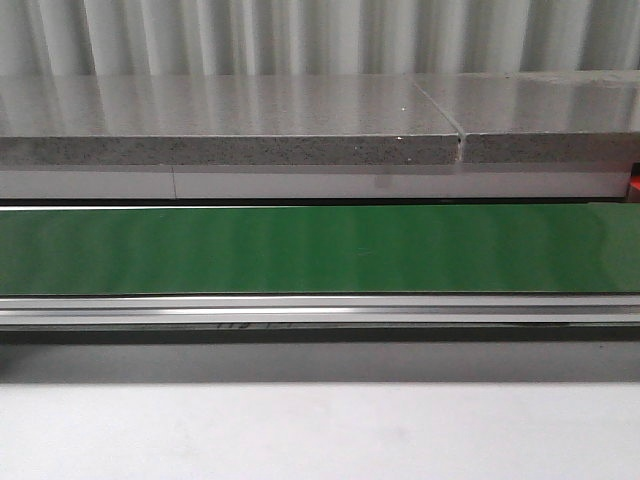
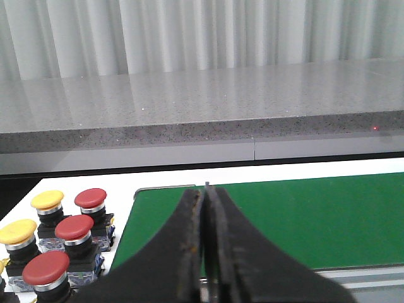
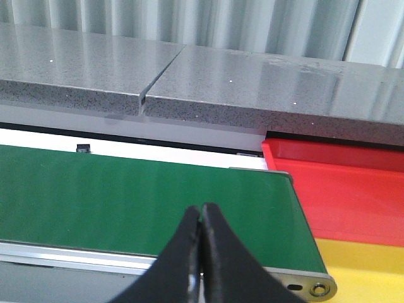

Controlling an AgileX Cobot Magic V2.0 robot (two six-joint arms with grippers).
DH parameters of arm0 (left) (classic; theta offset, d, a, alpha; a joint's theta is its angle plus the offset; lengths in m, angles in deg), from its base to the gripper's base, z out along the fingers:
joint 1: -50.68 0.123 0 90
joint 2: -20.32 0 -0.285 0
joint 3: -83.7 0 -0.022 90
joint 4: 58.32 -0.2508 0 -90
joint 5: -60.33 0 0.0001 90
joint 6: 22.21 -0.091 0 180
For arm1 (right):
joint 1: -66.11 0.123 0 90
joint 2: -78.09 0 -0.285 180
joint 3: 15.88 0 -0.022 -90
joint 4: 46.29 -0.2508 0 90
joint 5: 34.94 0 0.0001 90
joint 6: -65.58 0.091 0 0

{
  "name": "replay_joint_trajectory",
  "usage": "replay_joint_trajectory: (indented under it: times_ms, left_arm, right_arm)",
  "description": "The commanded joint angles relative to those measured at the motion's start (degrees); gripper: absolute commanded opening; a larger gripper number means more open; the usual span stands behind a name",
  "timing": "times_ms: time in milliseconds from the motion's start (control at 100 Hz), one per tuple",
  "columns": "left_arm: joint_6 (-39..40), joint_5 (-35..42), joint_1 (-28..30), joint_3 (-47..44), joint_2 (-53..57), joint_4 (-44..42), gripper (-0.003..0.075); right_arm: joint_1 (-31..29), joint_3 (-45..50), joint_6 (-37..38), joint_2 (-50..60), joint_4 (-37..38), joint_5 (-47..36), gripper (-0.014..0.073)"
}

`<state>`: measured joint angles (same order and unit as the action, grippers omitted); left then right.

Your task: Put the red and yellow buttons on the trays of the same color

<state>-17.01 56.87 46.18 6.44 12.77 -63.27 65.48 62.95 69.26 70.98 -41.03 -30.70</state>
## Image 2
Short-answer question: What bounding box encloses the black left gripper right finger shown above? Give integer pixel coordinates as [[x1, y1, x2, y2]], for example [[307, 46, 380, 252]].
[[204, 185, 355, 302]]

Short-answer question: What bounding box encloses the green conveyor belt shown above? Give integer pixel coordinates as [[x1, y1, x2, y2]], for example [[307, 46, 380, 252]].
[[109, 172, 404, 303]]

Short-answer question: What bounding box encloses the red push button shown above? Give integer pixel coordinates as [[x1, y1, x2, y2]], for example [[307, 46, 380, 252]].
[[22, 251, 73, 303], [55, 215, 104, 288], [74, 188, 115, 252]]

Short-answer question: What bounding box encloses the white pleated curtain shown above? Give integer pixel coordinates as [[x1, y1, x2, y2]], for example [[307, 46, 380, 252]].
[[1, 1, 403, 81]]

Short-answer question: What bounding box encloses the yellow push button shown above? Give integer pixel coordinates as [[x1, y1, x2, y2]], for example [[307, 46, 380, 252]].
[[0, 258, 20, 303], [31, 190, 68, 239], [1, 219, 41, 293]]

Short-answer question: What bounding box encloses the grey stone counter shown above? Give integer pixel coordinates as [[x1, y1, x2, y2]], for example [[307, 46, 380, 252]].
[[1, 58, 403, 175]]

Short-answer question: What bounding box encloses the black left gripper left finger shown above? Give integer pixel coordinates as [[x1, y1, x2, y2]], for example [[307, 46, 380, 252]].
[[74, 189, 202, 302]]

